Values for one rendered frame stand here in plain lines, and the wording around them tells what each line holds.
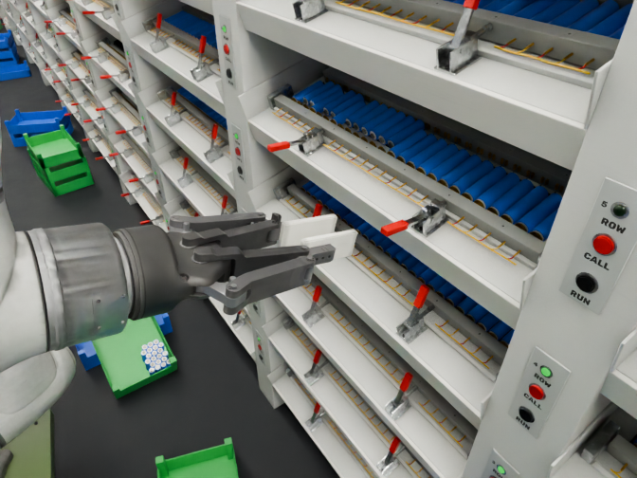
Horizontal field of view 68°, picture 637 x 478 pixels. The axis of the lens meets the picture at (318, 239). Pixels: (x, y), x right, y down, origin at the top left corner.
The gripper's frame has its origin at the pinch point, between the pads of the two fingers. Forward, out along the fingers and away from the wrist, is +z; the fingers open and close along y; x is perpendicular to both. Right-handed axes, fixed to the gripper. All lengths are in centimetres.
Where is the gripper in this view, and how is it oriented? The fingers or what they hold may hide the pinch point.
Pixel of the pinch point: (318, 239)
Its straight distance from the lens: 50.2
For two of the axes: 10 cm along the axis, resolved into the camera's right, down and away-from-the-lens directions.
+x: 2.0, -8.6, -4.8
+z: 7.9, -1.5, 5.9
